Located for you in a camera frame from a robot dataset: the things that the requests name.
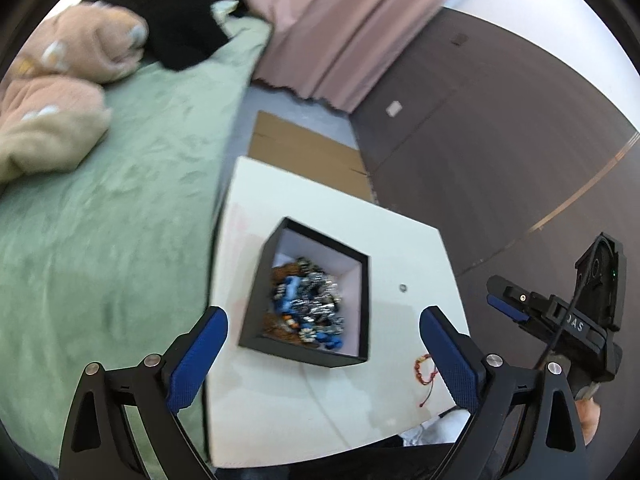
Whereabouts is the dark brown wardrobe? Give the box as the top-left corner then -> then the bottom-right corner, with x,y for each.
350,7 -> 640,411

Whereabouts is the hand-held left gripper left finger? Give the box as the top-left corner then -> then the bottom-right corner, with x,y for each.
59,306 -> 229,480

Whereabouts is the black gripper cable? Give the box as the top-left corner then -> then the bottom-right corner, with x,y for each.
536,239 -> 603,367

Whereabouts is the green bed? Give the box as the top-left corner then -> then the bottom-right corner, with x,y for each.
0,15 -> 274,467

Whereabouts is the black jewelry box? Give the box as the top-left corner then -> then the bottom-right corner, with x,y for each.
238,217 -> 372,369

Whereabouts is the silver charm bracelet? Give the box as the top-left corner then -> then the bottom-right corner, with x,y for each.
292,259 -> 347,334

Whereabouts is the pink fleece blanket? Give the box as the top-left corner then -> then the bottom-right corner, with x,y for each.
0,2 -> 149,184

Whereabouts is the red string bracelet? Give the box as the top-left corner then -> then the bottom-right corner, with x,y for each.
413,354 -> 441,409

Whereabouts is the brown bead bracelet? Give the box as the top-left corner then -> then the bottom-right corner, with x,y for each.
262,260 -> 312,344

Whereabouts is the flat cardboard sheet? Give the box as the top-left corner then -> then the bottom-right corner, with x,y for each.
247,110 -> 374,206

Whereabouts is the white garment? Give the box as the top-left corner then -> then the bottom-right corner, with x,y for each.
210,0 -> 242,24

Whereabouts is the black clothes pile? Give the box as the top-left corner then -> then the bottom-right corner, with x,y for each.
82,0 -> 252,72

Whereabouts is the wide pink curtain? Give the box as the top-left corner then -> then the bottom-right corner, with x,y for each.
242,0 -> 452,114

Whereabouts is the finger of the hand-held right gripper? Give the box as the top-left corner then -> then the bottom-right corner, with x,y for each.
486,275 -> 535,324

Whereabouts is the person's right hand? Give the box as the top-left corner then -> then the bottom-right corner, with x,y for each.
574,385 -> 602,447

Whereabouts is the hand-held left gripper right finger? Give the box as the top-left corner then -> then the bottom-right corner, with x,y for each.
419,306 -> 589,480

